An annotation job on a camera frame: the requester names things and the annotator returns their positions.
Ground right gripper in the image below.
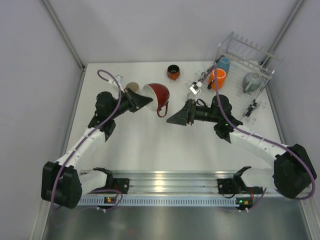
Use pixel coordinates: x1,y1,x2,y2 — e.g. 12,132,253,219
167,99,220,127

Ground beige tumbler cup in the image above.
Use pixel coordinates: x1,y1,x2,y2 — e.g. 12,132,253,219
125,82,140,94

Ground white and red mug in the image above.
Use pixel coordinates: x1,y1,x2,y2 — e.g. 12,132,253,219
141,83,170,118

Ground orange mug black handle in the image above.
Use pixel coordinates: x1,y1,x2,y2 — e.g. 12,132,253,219
207,68,227,91

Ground blue ceramic mug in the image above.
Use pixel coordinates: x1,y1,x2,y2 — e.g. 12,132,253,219
216,56,230,74

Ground grey ceramic mug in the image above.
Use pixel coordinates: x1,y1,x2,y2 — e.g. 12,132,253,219
242,72,263,93

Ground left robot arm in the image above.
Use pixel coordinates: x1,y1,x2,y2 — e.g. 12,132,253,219
41,88,153,209

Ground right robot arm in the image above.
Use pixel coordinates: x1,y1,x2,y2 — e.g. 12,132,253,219
166,95,317,199

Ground silver metal dish rack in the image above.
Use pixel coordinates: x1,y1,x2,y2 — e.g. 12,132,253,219
214,33,283,120

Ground black and red bowl cup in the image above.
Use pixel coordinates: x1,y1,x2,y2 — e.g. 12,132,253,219
166,64,181,81

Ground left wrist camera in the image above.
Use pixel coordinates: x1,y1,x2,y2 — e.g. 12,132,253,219
108,75,125,88

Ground aluminium mounting rail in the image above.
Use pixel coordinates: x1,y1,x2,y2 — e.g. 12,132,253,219
77,170,276,196

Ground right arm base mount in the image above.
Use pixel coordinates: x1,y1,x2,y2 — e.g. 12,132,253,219
217,178,238,199

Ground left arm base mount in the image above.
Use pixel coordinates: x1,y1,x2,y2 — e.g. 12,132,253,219
107,178,130,194

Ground slotted cable duct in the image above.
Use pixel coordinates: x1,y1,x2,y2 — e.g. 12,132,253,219
78,195,240,207

